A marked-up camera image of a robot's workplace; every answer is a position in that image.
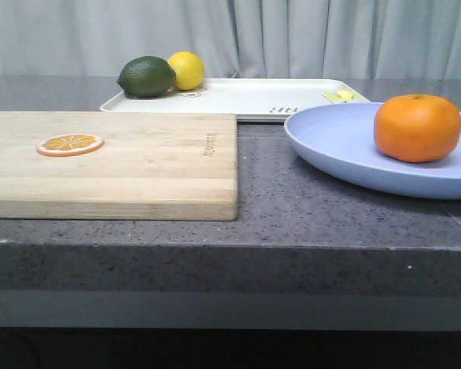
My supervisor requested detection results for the dark green lime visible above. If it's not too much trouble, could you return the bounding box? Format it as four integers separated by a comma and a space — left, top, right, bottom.
117, 56, 175, 98

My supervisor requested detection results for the light blue plate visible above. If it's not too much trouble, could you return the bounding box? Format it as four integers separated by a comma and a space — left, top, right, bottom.
284, 102, 461, 200

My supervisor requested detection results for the orange slice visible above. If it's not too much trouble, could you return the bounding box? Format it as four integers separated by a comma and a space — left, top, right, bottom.
35, 133, 104, 157

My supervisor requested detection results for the yellow plastic fork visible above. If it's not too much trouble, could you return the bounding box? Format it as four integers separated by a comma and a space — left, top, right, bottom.
322, 92, 345, 104

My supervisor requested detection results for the yellow lemon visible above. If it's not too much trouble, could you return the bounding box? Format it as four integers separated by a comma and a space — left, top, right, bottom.
167, 51, 205, 91

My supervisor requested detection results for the grey curtain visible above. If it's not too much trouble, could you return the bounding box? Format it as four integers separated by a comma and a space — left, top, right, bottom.
0, 1, 461, 79

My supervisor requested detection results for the whole orange fruit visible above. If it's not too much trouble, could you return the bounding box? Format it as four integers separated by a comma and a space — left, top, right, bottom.
373, 94, 461, 163

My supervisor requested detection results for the cream rectangular tray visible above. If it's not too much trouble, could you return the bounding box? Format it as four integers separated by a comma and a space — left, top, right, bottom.
100, 78, 368, 123

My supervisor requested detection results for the wooden cutting board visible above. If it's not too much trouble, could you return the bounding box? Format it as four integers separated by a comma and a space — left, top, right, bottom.
0, 111, 237, 221

